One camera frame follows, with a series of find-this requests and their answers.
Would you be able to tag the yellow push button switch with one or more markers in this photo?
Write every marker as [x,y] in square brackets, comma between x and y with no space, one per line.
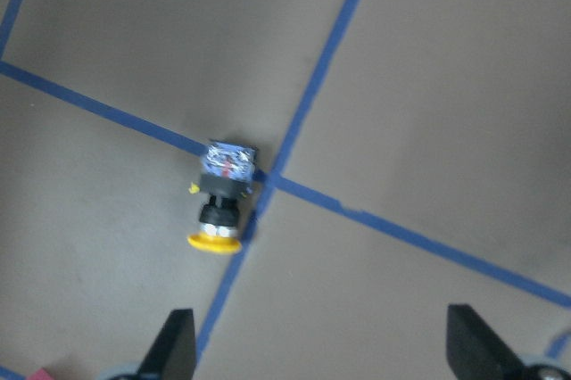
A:
[227,172]

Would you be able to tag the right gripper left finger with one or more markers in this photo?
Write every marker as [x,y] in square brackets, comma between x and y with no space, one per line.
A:
[173,352]

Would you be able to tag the pink cube far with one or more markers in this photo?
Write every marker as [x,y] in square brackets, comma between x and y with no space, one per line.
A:
[40,374]

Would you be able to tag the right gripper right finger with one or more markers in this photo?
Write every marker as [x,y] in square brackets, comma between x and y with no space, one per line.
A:
[475,351]

